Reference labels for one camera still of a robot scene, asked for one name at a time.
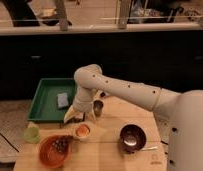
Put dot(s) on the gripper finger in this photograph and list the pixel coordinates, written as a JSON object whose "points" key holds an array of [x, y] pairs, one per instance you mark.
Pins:
{"points": [[62, 124], [93, 117]]}

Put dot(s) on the paper cup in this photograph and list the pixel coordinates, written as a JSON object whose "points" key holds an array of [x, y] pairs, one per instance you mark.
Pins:
{"points": [[83, 138]]}

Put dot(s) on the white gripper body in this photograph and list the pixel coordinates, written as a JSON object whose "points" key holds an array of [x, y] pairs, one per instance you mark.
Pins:
{"points": [[73, 112]]}

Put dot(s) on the green plastic tray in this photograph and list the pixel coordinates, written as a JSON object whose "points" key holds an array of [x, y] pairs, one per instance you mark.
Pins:
{"points": [[44, 107]]}

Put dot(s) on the white spoon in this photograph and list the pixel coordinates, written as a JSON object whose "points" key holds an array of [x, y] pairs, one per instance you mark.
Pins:
{"points": [[149, 148]]}

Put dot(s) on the grey sponge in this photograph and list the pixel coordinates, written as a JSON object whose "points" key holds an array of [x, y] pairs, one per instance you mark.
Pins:
{"points": [[62, 100]]}

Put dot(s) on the green plastic cup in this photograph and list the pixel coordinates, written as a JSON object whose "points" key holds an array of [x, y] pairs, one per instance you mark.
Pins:
{"points": [[31, 134]]}

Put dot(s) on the dark grapes bunch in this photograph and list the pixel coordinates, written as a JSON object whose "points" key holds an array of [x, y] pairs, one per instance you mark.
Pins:
{"points": [[61, 143]]}

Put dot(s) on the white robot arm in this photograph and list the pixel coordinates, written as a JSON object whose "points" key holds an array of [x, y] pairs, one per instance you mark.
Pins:
{"points": [[185, 111]]}

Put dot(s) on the orange apple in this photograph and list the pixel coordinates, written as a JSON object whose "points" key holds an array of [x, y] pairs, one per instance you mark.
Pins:
{"points": [[82, 130]]}

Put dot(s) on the orange plastic bowl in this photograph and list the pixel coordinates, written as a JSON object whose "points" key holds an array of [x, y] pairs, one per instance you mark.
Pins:
{"points": [[48, 156]]}

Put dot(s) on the dark brown bowl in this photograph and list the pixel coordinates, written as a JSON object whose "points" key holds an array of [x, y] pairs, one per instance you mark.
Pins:
{"points": [[132, 138]]}

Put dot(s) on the small metal cup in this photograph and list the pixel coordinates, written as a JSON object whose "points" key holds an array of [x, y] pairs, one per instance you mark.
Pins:
{"points": [[98, 107]]}

